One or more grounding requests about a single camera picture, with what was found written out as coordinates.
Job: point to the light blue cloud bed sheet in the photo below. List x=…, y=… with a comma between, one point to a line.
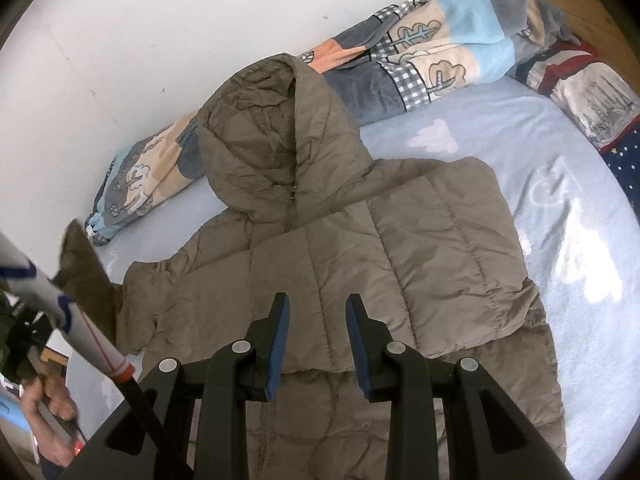
x=550, y=200

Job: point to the printed pillow with navy edge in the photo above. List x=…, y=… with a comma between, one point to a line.
x=595, y=95

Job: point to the patchwork printed fleece blanket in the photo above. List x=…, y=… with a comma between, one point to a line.
x=450, y=35

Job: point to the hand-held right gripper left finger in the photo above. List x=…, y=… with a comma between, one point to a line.
x=277, y=340

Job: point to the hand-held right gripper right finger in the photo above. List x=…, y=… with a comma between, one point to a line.
x=357, y=345

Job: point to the olive hooded puffer jacket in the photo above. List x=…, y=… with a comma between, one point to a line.
x=400, y=235

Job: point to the person's left hand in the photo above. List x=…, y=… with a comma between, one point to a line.
x=52, y=390

